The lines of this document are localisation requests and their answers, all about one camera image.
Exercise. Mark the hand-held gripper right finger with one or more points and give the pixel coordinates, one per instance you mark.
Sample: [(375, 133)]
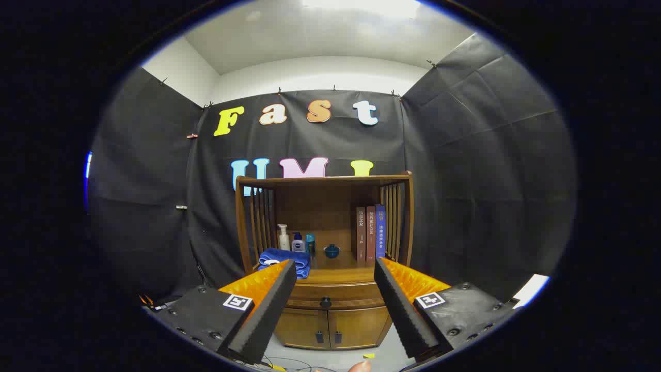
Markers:
[(403, 315)]

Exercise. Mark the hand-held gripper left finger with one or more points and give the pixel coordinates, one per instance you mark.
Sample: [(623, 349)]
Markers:
[(268, 315)]

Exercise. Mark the wooden drawer with black knob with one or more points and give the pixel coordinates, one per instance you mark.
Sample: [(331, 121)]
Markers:
[(341, 297)]

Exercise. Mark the wooden cabinet door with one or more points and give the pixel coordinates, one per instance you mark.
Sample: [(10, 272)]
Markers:
[(361, 325), (302, 328)]

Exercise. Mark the wooden countertop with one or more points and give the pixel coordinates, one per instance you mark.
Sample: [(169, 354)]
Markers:
[(335, 274)]

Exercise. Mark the wooden cabinet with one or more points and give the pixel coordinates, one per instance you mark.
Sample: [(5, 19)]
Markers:
[(320, 206)]

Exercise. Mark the folded blue towel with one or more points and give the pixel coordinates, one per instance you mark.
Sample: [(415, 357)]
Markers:
[(289, 256)]

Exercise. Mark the white pump bottle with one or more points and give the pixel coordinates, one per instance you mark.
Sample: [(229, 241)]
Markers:
[(283, 242)]

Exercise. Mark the white bottle with blue cap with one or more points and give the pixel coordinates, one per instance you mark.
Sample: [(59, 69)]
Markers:
[(298, 245)]

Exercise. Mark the clear teal bottle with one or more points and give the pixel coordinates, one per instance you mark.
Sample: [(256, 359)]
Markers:
[(310, 243)]

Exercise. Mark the blue book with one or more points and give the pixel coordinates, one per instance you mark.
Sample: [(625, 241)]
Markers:
[(380, 232)]

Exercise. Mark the reddish brown book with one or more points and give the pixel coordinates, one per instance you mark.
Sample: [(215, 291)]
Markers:
[(371, 235)]

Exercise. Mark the dark brown book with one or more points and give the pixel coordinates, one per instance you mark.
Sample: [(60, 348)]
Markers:
[(361, 237)]

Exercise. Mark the blue lidded teacup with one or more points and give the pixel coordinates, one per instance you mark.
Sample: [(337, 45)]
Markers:
[(331, 252)]

